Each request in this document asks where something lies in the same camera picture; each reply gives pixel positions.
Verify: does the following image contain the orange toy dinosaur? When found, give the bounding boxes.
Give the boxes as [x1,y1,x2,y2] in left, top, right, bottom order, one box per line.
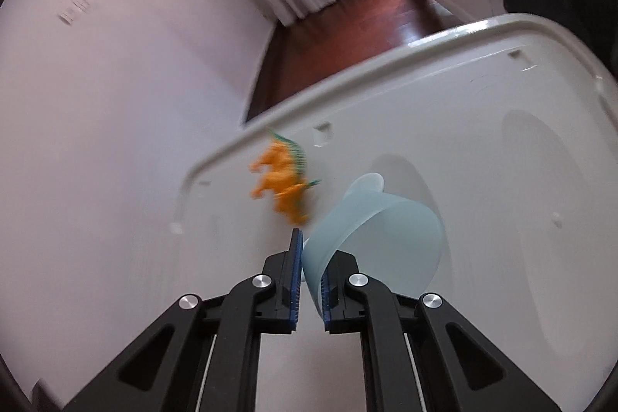
[248,128,323,228]

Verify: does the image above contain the light blue plastic cup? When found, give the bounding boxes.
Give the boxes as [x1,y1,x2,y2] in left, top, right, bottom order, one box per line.
[302,172,445,319]

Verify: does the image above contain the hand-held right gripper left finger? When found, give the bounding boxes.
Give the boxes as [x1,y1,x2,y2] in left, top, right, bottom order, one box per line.
[63,227,306,412]

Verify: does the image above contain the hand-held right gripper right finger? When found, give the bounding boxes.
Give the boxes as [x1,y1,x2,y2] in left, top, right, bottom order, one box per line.
[320,249,563,412]

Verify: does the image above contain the white plastic storage box lid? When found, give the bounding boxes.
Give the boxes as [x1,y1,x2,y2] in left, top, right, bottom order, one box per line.
[166,14,618,412]

